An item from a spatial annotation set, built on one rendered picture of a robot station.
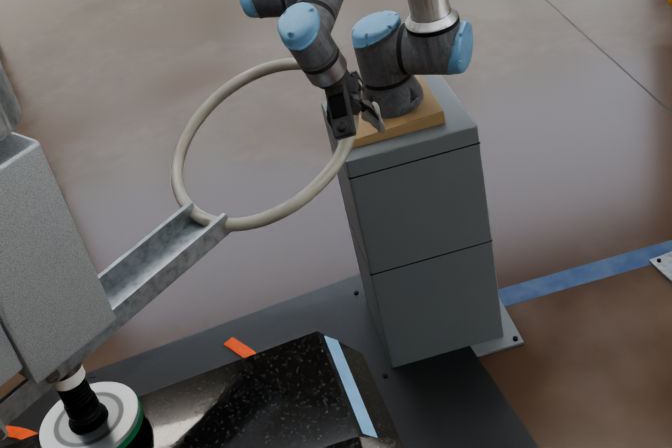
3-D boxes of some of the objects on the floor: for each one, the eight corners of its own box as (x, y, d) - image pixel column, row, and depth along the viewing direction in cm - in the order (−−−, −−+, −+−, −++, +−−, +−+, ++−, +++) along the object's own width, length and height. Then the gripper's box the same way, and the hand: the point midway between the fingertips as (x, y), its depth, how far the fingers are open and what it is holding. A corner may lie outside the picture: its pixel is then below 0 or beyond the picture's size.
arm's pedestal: (350, 294, 350) (302, 98, 303) (476, 258, 353) (448, 58, 306) (381, 385, 308) (331, 175, 261) (524, 344, 311) (500, 128, 264)
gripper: (361, 47, 200) (396, 108, 215) (300, 64, 205) (339, 122, 220) (359, 76, 195) (395, 136, 210) (297, 93, 200) (337, 150, 215)
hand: (364, 136), depth 213 cm, fingers open, 8 cm apart
